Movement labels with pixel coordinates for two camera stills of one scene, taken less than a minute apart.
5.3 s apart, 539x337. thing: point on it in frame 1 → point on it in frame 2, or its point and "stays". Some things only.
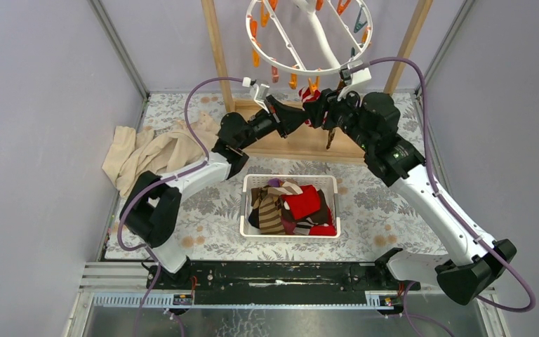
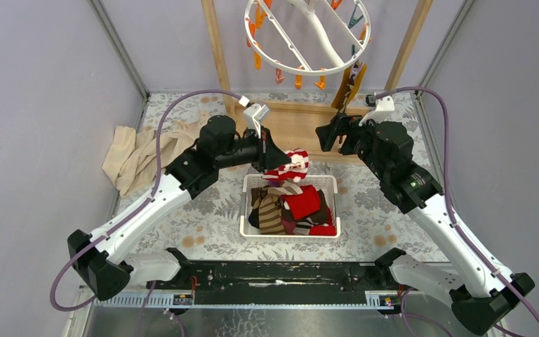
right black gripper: (329, 101) → (342, 125)
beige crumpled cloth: (156, 151) stays
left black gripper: (285, 117) → (268, 155)
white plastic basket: (329, 184) stays
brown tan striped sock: (270, 220) stays
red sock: (322, 230) stays
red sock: (304, 203) stays
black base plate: (283, 282) stays
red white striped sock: (306, 97) → (294, 170)
